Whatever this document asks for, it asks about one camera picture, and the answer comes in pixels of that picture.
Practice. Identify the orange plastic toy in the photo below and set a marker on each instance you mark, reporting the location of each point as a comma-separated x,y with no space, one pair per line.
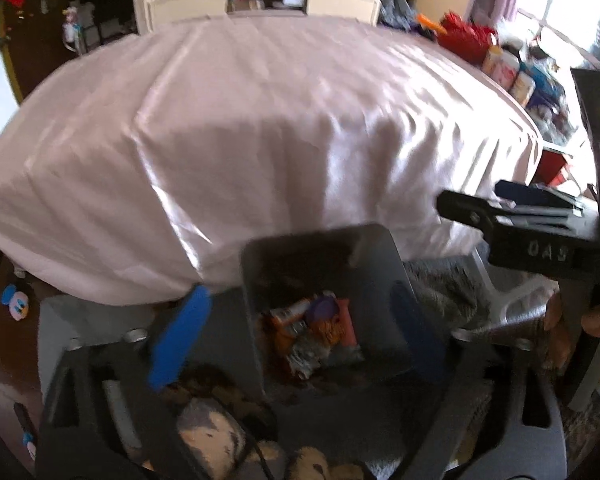
430,24

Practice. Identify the red-orange wrapper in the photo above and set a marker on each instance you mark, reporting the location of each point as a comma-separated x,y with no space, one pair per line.
348,322

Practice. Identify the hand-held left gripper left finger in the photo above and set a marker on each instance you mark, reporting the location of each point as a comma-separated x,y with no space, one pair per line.
177,335

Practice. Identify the plaid trouser leg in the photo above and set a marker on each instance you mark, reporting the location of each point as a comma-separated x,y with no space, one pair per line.
587,440

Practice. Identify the pale pink satin sheet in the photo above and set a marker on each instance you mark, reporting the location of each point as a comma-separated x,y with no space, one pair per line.
260,135

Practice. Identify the grey white plush toy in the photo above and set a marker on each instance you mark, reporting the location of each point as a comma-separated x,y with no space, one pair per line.
210,430

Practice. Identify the small doll figurine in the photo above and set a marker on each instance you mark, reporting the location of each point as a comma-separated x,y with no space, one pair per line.
74,27

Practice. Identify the cream wooden headboard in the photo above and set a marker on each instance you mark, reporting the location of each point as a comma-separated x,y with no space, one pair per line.
265,7

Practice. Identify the purple wrapper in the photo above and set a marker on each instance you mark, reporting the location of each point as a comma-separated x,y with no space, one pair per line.
321,310

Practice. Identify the cartoon duck slipper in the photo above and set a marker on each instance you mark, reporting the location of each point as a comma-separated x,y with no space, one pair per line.
16,302
26,435

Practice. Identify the silver foil wrapper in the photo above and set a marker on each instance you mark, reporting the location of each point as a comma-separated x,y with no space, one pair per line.
305,357

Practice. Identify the grey square bin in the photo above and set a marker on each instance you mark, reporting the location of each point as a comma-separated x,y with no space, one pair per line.
380,280

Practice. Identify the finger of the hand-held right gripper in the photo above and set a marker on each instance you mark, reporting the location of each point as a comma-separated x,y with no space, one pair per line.
470,212
530,192

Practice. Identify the person's right hand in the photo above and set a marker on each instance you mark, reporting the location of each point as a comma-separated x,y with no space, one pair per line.
560,335

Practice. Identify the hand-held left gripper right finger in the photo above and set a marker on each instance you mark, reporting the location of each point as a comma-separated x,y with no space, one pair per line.
415,330

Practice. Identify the red storage box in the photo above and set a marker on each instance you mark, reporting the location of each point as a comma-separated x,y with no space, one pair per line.
555,165

